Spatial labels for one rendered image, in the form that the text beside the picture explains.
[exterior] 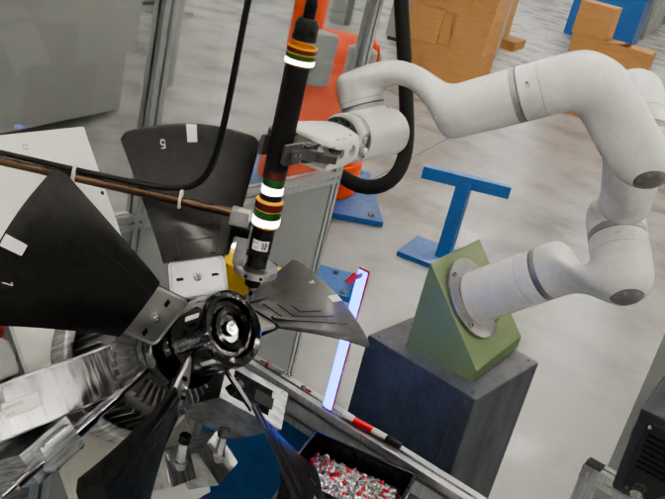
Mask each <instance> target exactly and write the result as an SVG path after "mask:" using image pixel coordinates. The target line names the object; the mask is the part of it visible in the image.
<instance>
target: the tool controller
mask: <svg viewBox="0 0 665 499"><path fill-rule="evenodd" d="M613 488H615V489H616V490H618V491H620V492H622V493H623V494H625V495H627V496H629V497H630V498H632V499H665V375H664V376H663V378H662V379H661V381H660V382H659V383H658V385H657V386H656V388H655V389H654V390H653V392H652V393H651V395H650V396H649V397H648V399H647V400H646V402H645V403H644V404H643V406H642V407H641V409H640V411H639V414H638V417H637V419H636V422H635V425H634V427H633V430H632V433H631V435H630V438H629V440H628V443H627V446H626V448H625V451H624V454H623V456H622V459H621V462H620V464H619V467H618V469H617V474H616V476H615V479H614V482H613Z"/></svg>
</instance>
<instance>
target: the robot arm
mask: <svg viewBox="0 0 665 499"><path fill-rule="evenodd" d="M393 85H401V86H404V87H407V88H409V89H411V90H412V91H414V92H415V93H416V94H417V95H418V96H419V97H420V98H421V99H422V101H423V102H424V103H425V105H426V106H427V109H428V110H429V112H430V114H431V116H432V118H433V120H434V122H435V124H436V125H437V127H438V129H439V130H440V132H441V133H442V134H443V135H444V136H445V137H447V138H450V139H458V138H463V137H468V136H472V135H476V134H480V133H484V132H489V131H493V130H497V129H501V128H504V127H508V126H513V125H517V124H521V123H525V122H529V121H533V120H537V119H541V118H545V117H549V116H553V115H557V114H561V113H565V112H576V113H577V114H578V116H579V117H580V119H581V120H582V122H583V123H584V125H585V127H586V129H587V130H588V132H589V134H590V136H591V138H592V140H593V142H594V144H595V146H596V148H597V150H598V151H599V153H600V155H601V157H602V158H603V172H602V183H601V191H600V196H599V198H597V199H596V200H594V201H593V202H592V203H591V204H590V206H589V208H588V211H587V215H586V231H587V239H588V247H589V254H590V261H589V262H588V263H586V264H582V263H581V262H580V260H579V259H578V257H577V256H576V254H575V253H574V252H573V251H572V250H571V249H570V248H569V247H568V246H567V245H566V244H564V243H562V242H549V243H545V244H543V245H540V246H537V247H534V248H532V249H527V250H525V251H522V252H519V253H517V254H514V255H512V256H509V257H506V258H504V259H501V260H498V261H495V262H493V263H490V264H487V265H485V266H482V267H478V266H477V265H476V264H475V263H474V262H473V261H471V260H469V259H466V258H461V259H458V260H456V261H454V262H453V263H452V264H451V266H450V267H449V269H448V272H447V281H446V282H447V292H448V297H449V300H450V304H451V306H452V309H453V311H454V313H455V316H456V317H457V319H458V321H459V322H460V324H461V325H462V327H463V328H464V329H465V330H466V331H467V332H468V333H469V334H470V335H472V336H473V337H475V338H477V339H486V338H489V337H491V336H492V335H493V334H494V333H495V331H496V328H497V324H498V322H499V318H500V317H503V316H506V315H509V314H512V313H515V312H517V311H520V310H523V309H526V308H529V307H532V306H535V305H538V304H541V303H544V302H547V301H550V300H553V299H556V298H559V297H562V296H566V295H570V294H586V295H590V296H593V297H596V298H598V299H601V300H603V301H605V302H608V303H611V304H614V305H618V306H628V305H632V304H635V303H637V302H639V301H641V300H643V299H644V298H645V297H646V296H648V295H649V293H650V292H651V291H652V289H653V286H654V282H655V269H654V262H653V256H652V250H651V245H650V239H649V235H648V229H647V222H646V217H647V216H648V215H649V213H650V212H651V210H652V208H653V206H654V203H655V199H656V195H657V191H658V187H659V186H661V185H663V184H664V183H665V89H664V86H663V83H662V81H661V80H660V78H659V77H658V76H657V75H656V74H655V73H653V72H651V71H649V70H646V69H641V68H632V69H628V70H626V69H625V68H624V67H623V66H622V65H620V64H619V63H618V62H617V61H615V60H614V59H612V58H610V57H608V56H607V55H605V54H602V53H600V52H597V51H593V50H574V51H569V52H566V53H562V54H558V55H554V56H551V57H547V58H544V59H540V60H537V61H533V62H529V63H526V64H522V65H519V66H515V67H512V68H508V69H505V70H501V71H498V72H494V73H491V74H488V75H484V76H481V77H477V78H474V79H471V80H467V81H464V82H460V83H455V84H451V83H447V82H444V81H442V80H441V79H439V78H438V77H436V76H435V75H433V74H432V73H430V72H429V71H427V70H425V69H424V68H422V67H420V66H417V65H415V64H412V63H409V62H406V61H402V60H384V61H379V62H374V63H371V64H367V65H364V66H360V67H356V68H355V69H352V70H348V71H347V72H345V73H343V74H342V75H340V76H339V77H338V79H337V81H336V93H337V97H338V102H339V106H340V110H341V113H340V114H335V115H333V116H331V117H329V118H328V119H327V120H326V121H298V126H297V130H296V135H295V140H294V144H289V145H285V146H284V148H283V151H282V156H281V160H280V163H281V164H282V165H284V166H285V165H291V164H296V163H303V164H305V165H307V166H308V167H311V168H313V169H315V170H319V171H327V170H331V169H335V168H338V167H342V166H344V165H347V164H349V163H354V162H359V161H364V160H368V159H373V158H378V157H383V156H388V155H393V154H396V153H398V152H400V151H401V150H403V149H404V148H405V146H406V145H407V143H408V140H409V136H410V129H409V124H408V122H407V120H406V118H405V116H404V115H403V114H402V113H401V112H399V111H398V110H396V109H393V108H387V107H386V105H385V102H384V97H383V89H384V88H386V87H388V86H393Z"/></svg>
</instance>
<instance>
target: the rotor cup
mask: <svg viewBox="0 0 665 499"><path fill-rule="evenodd" d="M197 313H199V317H198V318H195V319H193V320H190V321H187V322H185V318H186V317H188V316H191V315H194V314H197ZM230 321H232V322H234V323H235V324H236V325H237V333H236V334H235V335H230V334H229V333H228V331H227V323H228V322H230ZM260 342H261V328H260V323H259V319H258V317H257V314H256V312H255V310H254V308H253V307H252V305H251V304H250V303H249V301H248V300H247V299H246V298H245V297H243V296H242V295H241V294H239V293H237V292H235V291H233V290H219V291H216V292H213V293H210V294H207V295H205V296H202V297H199V298H196V299H194V300H189V302H188V304H187V307H186V308H185V309H184V311H183V312H182V313H181V314H180V316H179V317H178V318H177V320H176V321H175V322H174V323H173V325H172V326H171V327H170V329H169V330H168V331H167V333H166V334H165V335H164V336H163V338H162V339H161V340H160V342H159V343H157V344H156V345H149V344H147V343H145V342H142V345H143V351H144V355H145V358H146V361H147V363H148V365H149V367H150V369H151V370H152V372H153V373H154V374H155V375H156V377H157V378H158V379H159V380H160V381H162V382H163V383H164V384H166V385H168V384H169V381H170V379H172V378H173V379H174V378H175V376H176V374H177V372H178V370H179V368H180V366H181V364H182V362H183V360H184V358H185V356H186V354H187V352H188V353H190V354H189V356H191V359H192V362H191V373H190V383H189V388H188V390H189V389H193V388H197V387H200V386H202V385H204V384H206V383H207V382H208V381H210V380H211V378H212V377H213V376H214V375H215V374H218V373H221V372H225V371H228V370H232V369H236V368H239V367H243V366H245V365H247V364H248V363H250V362H251V361H252V360H253V359H254V358H255V356H256V355H257V353H258V350H259V347H260ZM211 359H213V360H214V361H216V362H215V363H212V364H208V365H205V366H202V365H201V364H200V362H204V361H207V360H211Z"/></svg>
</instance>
